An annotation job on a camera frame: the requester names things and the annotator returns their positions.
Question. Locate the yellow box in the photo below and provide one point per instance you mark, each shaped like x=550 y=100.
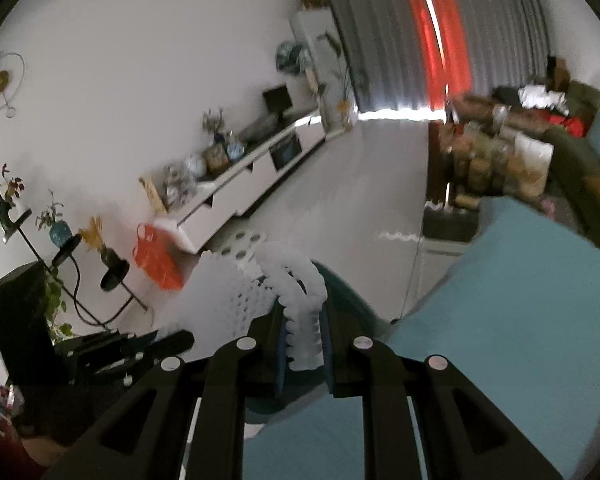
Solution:
x=151 y=195

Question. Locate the trailing ivy plant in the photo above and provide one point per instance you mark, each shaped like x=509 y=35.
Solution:
x=57 y=305

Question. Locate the cluttered coffee table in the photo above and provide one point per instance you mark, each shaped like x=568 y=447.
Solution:
x=495 y=155

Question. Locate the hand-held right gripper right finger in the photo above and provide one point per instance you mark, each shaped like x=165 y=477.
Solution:
x=326 y=355

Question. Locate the red curtain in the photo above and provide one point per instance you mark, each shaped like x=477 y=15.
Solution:
x=442 y=35

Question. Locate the white tv cabinet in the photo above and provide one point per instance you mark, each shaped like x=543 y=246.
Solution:
x=240 y=180

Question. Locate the white perforated foam sheet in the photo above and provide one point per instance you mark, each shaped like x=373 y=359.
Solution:
x=230 y=295

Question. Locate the green vase with branches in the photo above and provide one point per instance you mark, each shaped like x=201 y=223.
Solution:
x=5 y=200

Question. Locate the grey curtain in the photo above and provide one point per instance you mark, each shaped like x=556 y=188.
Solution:
x=500 y=35

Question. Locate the tall green plant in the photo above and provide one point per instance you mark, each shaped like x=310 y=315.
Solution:
x=342 y=70

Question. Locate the white tall cabinet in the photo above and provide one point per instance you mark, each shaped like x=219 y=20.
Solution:
x=315 y=60

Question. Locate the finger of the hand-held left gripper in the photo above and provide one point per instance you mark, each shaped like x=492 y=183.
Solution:
x=165 y=344

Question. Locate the red cloth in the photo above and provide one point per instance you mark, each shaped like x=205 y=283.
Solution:
x=567 y=124

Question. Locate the glass jars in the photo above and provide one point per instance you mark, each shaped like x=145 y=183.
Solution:
x=177 y=185

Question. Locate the orange plastic bag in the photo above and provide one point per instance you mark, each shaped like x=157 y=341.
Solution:
x=156 y=257

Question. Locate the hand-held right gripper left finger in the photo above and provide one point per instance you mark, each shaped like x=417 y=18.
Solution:
x=280 y=355

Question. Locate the dark green sofa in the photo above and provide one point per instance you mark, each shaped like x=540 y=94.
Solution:
x=575 y=160

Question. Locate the white foam strip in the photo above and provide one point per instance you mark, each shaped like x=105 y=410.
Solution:
x=302 y=300

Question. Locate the teal vase with plant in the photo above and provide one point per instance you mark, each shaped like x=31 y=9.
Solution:
x=59 y=232

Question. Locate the black monitor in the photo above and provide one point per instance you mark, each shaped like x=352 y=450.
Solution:
x=278 y=99

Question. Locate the vase with dried flowers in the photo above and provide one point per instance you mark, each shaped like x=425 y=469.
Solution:
x=214 y=125

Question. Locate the dark vase yellow flowers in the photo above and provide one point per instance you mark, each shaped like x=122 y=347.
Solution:
x=105 y=252

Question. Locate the black plant stand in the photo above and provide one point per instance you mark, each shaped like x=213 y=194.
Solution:
x=112 y=277

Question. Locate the blue white ceramic jar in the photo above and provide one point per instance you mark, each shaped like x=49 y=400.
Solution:
x=235 y=150

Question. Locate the light blue blanket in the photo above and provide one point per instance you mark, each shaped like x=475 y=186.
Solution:
x=520 y=320

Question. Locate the teal leaf ornament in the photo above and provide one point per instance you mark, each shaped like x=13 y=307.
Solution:
x=291 y=56

